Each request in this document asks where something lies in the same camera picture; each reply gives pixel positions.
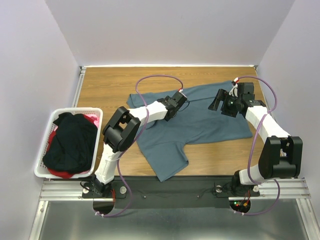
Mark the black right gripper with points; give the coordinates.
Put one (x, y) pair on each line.
(222, 95)

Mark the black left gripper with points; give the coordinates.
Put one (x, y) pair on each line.
(167, 98)

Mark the blue-grey t-shirt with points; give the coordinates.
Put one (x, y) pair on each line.
(162, 142)

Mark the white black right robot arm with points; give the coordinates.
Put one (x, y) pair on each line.
(281, 155)

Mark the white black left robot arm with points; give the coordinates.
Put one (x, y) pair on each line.
(122, 131)

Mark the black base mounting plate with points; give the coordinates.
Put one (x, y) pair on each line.
(147, 192)

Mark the black t-shirt in basket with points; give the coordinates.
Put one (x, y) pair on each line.
(72, 148)

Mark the white plastic laundry basket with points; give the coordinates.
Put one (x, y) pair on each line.
(40, 170)

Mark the red t-shirt in basket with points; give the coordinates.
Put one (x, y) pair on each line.
(60, 174)

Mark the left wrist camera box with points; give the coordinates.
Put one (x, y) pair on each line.
(178, 99)

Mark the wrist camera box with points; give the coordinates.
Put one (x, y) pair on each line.
(178, 99)
(245, 91)

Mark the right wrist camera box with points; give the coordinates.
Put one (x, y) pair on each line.
(245, 91)

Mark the aluminium left side rail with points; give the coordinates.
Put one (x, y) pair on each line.
(79, 86)

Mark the aluminium front frame rail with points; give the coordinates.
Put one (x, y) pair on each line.
(62, 190)

